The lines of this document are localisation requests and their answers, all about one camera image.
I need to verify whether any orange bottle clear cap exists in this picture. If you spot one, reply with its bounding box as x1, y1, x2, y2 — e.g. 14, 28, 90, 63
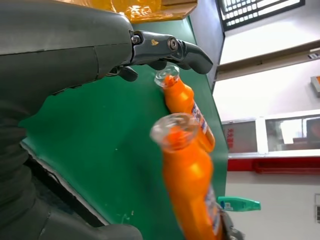
149, 112, 223, 240
154, 65, 216, 154

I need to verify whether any teal plastic bottle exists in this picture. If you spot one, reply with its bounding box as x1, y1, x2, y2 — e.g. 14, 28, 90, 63
217, 196, 262, 213

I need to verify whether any yellow plastic wrapped cardboard box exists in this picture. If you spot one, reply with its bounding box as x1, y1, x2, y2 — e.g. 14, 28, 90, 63
56, 0, 198, 24

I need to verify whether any green table mat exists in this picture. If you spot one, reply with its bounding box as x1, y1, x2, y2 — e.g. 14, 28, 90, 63
18, 16, 229, 240

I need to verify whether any black grille window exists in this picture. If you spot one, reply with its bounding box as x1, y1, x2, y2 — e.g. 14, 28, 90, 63
216, 0, 306, 33

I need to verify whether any beige wall beam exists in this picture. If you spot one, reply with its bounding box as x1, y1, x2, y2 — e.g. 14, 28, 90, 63
214, 39, 320, 82

